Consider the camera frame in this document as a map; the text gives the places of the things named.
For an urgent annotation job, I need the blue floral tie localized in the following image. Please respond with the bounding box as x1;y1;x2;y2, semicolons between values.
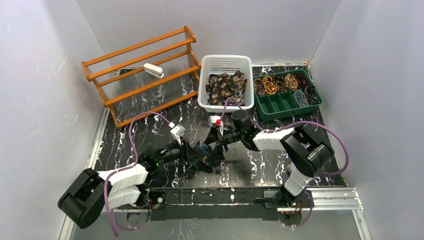
193;140;213;167

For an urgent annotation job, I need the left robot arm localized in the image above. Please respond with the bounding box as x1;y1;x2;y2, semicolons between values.
57;125;225;229

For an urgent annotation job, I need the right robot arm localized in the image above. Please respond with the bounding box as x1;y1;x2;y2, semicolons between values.
203;110;334;206

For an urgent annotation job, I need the dark brown patterned tie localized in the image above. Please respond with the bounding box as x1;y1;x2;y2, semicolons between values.
205;70;247;106

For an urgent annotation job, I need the green divided tray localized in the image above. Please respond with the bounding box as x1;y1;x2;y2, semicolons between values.
253;69;322;121

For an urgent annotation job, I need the rolled multicolour tie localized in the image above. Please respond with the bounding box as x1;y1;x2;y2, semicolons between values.
253;78;266;96

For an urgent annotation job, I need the rolled yellow tie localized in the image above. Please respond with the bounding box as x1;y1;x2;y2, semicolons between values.
262;76;278;95

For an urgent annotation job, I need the white plastic basket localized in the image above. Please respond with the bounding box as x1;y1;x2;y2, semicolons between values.
197;54;254;113

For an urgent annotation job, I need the rolled dark brown tie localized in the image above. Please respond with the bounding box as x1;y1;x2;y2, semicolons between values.
272;75;289;93

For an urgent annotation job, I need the orange wooden rack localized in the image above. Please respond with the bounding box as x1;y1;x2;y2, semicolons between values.
81;25;201;128

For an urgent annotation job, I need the white stapler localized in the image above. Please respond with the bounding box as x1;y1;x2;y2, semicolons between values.
143;63;165;79

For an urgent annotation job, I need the rolled light blue tie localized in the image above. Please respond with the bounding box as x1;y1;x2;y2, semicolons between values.
293;89;310;108

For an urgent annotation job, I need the rolled orange brown tie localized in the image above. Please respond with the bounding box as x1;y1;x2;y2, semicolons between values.
284;74;299;91

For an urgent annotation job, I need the rolled dark red tie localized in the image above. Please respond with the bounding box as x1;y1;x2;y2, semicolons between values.
294;72;310;88

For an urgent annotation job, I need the rolled dark navy tie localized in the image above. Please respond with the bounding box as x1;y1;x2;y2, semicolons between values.
304;85;321;105

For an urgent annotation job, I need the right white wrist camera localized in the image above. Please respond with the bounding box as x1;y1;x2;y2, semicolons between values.
208;115;224;135

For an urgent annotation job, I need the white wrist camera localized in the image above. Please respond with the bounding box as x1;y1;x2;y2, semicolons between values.
208;115;224;135
168;122;185;146

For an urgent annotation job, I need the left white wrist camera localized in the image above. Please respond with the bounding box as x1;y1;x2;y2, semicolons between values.
168;122;185;146

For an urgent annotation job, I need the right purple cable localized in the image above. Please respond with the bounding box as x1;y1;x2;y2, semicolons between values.
220;96;350;229

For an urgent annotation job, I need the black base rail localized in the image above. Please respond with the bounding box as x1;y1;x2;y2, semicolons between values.
115;187;314;229

